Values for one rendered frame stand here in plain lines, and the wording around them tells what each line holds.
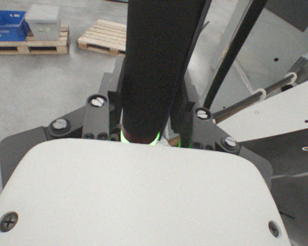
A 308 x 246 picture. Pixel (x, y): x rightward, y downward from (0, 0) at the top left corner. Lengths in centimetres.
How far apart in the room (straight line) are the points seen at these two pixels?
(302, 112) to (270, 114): 7
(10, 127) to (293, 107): 221
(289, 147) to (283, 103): 28
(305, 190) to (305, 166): 4
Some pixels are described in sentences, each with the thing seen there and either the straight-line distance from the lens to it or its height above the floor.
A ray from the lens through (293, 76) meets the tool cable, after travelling 56.
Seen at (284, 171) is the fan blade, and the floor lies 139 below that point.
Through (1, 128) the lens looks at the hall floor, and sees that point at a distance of 225.
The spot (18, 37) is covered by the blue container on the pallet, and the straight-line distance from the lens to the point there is 330.
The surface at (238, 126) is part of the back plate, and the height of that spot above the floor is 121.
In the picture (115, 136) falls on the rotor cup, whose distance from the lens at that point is 37.
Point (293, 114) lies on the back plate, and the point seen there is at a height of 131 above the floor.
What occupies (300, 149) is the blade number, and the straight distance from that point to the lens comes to 29.
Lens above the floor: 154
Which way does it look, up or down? 49 degrees down
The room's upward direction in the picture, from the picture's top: 15 degrees clockwise
